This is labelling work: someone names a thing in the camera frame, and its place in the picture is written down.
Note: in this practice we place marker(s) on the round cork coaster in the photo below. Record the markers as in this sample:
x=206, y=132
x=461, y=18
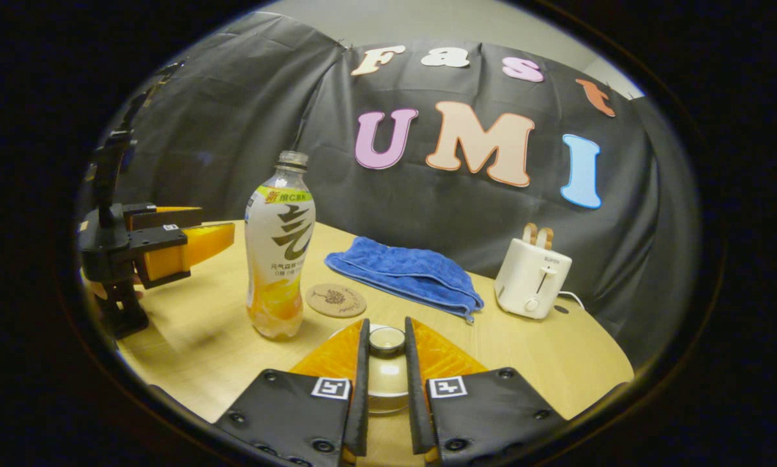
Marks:
x=336, y=300

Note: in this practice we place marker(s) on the blue towel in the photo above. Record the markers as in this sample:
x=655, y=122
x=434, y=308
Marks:
x=408, y=272

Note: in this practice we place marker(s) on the clear plastic water bottle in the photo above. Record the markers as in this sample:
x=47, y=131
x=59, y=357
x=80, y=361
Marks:
x=279, y=259

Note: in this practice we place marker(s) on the black backdrop cloth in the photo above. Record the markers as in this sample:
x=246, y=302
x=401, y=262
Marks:
x=233, y=117

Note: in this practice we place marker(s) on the white toaster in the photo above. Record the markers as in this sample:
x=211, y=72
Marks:
x=531, y=279

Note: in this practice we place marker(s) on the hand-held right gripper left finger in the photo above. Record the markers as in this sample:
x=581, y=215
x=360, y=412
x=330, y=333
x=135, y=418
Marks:
x=360, y=402

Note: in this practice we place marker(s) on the toast slice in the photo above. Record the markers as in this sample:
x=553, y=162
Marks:
x=545, y=238
x=530, y=233

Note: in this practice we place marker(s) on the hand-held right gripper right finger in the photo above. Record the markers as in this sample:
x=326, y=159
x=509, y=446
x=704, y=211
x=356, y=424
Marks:
x=414, y=402

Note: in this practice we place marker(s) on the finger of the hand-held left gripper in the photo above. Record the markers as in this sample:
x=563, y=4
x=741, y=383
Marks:
x=161, y=216
x=168, y=253

